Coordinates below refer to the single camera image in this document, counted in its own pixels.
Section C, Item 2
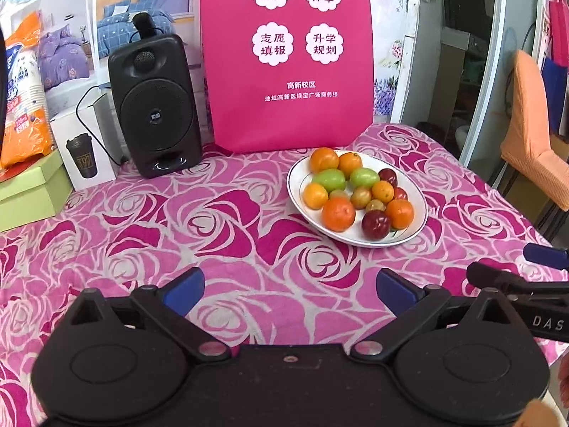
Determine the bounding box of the blue bedding poster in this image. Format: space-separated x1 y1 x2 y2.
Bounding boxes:
95 0 201 60

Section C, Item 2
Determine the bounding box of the pink non-woven bag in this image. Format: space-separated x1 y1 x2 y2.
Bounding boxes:
198 0 374 154

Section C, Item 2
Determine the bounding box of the pink rose tablecloth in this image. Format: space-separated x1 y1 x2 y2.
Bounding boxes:
0 122 569 427

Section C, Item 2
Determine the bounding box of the orange tangerine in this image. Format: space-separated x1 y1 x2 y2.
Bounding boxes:
385 199 414 231

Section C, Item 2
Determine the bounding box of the grey shelf unit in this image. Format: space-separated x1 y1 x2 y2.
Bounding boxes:
442 27 485 85

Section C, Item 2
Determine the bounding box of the person's left hand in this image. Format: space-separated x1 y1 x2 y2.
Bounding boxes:
516 400 559 427

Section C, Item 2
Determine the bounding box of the floral patterned sheet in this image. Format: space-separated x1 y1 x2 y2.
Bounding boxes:
367 0 423 125

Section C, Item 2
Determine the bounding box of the large orange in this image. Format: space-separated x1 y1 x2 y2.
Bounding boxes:
322 197 356 232

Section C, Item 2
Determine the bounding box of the white box with cup print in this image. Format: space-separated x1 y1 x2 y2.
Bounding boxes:
49 93 118 191

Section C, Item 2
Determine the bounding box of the green shoebox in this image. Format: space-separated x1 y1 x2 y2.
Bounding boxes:
0 148 74 233

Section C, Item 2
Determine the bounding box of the black microphone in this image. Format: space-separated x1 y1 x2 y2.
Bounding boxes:
132 12 157 42

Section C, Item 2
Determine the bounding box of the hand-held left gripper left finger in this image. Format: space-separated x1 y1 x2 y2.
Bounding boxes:
66 267 232 362

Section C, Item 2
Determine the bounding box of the yellow-orange citrus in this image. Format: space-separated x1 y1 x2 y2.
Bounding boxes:
303 183 330 210

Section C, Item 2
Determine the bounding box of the small orange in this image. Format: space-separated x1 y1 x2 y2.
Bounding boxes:
372 180 394 203

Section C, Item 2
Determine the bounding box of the orange paper cup package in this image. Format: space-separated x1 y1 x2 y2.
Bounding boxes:
0 11 54 170

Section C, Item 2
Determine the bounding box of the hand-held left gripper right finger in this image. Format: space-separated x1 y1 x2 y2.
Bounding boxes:
349 268 512 362

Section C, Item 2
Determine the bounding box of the white plate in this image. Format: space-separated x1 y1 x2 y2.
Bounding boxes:
287 150 428 246

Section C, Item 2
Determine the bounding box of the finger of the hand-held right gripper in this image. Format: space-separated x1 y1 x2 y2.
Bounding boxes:
523 243 569 270
467 262 541 296

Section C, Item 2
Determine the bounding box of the black cable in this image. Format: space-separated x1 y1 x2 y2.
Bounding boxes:
75 84 129 165

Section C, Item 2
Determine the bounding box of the blue hanging bag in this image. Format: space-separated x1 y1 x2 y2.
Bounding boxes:
540 56 569 114

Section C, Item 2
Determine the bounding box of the large green plum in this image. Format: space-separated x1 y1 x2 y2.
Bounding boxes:
312 168 346 192

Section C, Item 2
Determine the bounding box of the black speaker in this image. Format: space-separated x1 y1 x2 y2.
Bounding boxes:
108 33 203 179

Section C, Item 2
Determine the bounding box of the orange covered chair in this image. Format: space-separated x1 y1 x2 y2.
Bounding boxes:
500 50 569 232

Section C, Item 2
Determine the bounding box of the purple bedding poster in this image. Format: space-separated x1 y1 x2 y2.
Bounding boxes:
38 0 97 94

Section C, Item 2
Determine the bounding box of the metal door frame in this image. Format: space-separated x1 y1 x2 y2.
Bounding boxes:
460 0 541 170

